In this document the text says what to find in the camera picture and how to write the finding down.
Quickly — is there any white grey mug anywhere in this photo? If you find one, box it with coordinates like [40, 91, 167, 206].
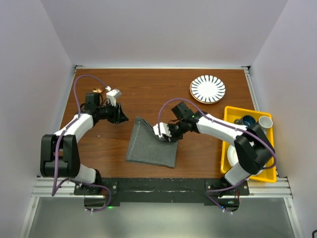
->
[257, 116, 273, 129]

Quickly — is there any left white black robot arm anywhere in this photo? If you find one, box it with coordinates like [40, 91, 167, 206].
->
[40, 89, 128, 194]

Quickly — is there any gold fork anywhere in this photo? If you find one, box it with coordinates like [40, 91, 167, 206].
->
[93, 88, 105, 94]

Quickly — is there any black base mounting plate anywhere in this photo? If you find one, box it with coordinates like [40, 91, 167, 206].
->
[74, 178, 250, 212]

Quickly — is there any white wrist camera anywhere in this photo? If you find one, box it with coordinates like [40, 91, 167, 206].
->
[106, 86, 122, 107]
[153, 122, 171, 141]

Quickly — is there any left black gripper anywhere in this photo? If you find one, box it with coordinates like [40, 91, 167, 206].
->
[96, 100, 128, 124]

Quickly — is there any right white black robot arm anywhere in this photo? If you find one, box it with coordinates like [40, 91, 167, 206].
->
[157, 102, 276, 195]

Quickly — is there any dark blue mug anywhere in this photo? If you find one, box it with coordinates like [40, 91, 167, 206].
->
[234, 115, 257, 127]

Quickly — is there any striped blue white plate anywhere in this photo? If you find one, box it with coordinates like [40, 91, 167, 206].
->
[189, 75, 226, 104]

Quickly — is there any yellow plastic tray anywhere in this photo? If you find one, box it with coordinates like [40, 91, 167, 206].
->
[220, 106, 276, 183]

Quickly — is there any grey cloth napkin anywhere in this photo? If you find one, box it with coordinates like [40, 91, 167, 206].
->
[125, 117, 178, 168]

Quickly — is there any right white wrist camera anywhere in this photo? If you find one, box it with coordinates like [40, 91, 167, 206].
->
[153, 122, 171, 141]

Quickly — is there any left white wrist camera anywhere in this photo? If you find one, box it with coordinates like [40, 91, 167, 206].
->
[106, 86, 122, 107]

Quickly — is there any white paper plate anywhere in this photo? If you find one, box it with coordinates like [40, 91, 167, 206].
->
[227, 145, 239, 167]

